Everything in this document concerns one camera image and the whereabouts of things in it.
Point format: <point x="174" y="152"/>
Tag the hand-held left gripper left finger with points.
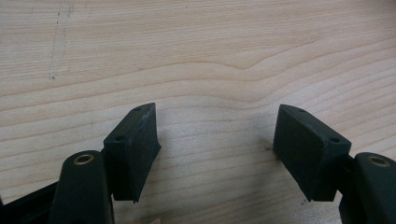
<point x="132" y="152"/>

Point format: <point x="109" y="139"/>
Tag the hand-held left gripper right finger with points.
<point x="306" y="149"/>

